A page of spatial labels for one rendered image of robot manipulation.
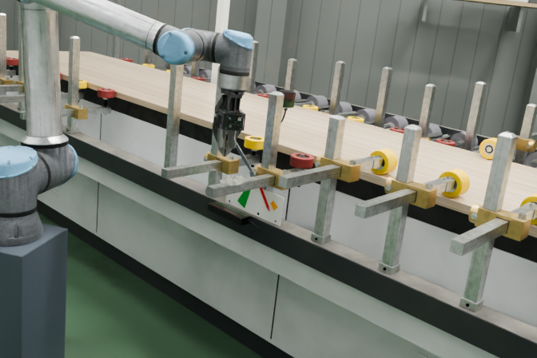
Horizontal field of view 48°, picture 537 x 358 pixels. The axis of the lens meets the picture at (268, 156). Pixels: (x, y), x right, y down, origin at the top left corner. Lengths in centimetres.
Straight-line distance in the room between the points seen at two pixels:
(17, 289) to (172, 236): 99
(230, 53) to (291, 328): 113
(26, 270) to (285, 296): 95
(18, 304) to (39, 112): 60
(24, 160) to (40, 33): 40
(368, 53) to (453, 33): 85
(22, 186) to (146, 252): 114
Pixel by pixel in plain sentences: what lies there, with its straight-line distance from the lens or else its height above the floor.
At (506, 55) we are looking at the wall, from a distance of 647.
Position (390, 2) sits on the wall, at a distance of 640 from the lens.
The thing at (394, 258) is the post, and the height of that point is 75.
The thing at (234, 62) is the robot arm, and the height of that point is 122.
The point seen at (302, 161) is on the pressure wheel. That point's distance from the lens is 202.
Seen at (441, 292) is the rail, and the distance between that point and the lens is 173.
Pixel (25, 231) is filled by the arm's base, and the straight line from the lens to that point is 201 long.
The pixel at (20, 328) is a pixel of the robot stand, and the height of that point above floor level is 36.
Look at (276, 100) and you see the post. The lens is 193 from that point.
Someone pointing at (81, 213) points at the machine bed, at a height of 17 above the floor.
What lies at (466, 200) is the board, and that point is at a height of 90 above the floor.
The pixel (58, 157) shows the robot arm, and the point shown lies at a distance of 210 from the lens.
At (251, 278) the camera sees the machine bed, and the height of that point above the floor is 32.
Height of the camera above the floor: 141
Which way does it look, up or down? 15 degrees down
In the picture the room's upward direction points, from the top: 6 degrees clockwise
